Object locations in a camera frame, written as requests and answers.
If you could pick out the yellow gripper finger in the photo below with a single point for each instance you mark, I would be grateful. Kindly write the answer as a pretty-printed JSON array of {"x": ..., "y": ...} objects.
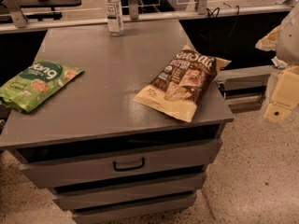
[
  {"x": 285, "y": 97},
  {"x": 268, "y": 42}
]

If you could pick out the brown sea salt chip bag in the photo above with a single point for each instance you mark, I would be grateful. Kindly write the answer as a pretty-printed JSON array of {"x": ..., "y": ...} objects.
[{"x": 178, "y": 89}]

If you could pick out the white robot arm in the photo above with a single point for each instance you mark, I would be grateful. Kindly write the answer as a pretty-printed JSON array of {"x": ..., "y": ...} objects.
[{"x": 284, "y": 41}]

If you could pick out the clear plastic water bottle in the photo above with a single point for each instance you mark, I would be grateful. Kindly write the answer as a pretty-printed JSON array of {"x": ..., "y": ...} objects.
[{"x": 114, "y": 17}]

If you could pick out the green snack bag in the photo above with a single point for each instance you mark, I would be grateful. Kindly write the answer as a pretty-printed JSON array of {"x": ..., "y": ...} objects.
[{"x": 34, "y": 85}]

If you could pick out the white crumpled packet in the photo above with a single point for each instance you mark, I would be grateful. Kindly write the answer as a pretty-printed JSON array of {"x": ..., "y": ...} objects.
[{"x": 279, "y": 64}]

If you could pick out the low grey bench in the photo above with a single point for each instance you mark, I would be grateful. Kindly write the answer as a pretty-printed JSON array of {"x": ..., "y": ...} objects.
[{"x": 244, "y": 89}]

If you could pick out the top grey drawer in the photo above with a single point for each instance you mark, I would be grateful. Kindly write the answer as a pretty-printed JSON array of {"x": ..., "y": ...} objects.
[{"x": 84, "y": 169}]

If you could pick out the grey drawer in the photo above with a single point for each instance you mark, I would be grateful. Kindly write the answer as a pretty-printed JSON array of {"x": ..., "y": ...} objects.
[
  {"x": 178, "y": 201},
  {"x": 84, "y": 169},
  {"x": 130, "y": 191}
]

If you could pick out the middle grey drawer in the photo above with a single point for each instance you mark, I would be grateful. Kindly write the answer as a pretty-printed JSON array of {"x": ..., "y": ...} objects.
[{"x": 130, "y": 191}]

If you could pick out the bottom grey drawer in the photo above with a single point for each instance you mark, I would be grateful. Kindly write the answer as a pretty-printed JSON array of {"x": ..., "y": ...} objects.
[{"x": 178, "y": 201}]

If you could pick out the grey drawer cabinet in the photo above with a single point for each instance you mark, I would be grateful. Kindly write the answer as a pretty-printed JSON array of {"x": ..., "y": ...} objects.
[{"x": 97, "y": 113}]

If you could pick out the black background table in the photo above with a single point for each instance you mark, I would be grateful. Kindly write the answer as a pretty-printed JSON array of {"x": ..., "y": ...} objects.
[{"x": 46, "y": 0}]

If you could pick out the black drawer handle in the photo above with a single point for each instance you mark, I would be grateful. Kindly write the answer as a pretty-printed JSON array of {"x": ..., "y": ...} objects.
[{"x": 128, "y": 166}]

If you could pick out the metal rail frame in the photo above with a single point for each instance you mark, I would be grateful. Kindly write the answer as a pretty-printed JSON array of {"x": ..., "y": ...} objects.
[{"x": 190, "y": 9}]

